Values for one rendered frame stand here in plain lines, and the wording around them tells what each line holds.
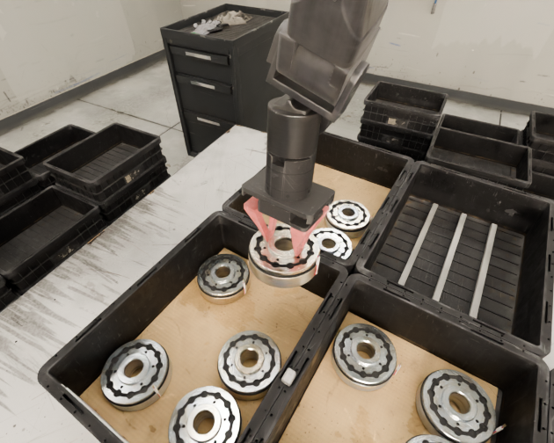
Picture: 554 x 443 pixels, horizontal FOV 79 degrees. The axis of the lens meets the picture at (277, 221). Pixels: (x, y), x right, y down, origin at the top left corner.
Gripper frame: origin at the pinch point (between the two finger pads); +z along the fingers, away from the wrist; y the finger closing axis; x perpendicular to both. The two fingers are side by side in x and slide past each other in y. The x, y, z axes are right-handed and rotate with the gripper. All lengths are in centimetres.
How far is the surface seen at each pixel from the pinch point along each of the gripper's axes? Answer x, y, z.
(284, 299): -5.9, 2.3, 21.1
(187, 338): 10.5, 12.1, 22.6
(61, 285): 14, 55, 35
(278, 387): 12.0, -7.8, 13.1
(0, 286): 20, 95, 59
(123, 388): 22.7, 12.8, 20.6
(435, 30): -317, 50, 18
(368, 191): -46.1, 1.8, 17.0
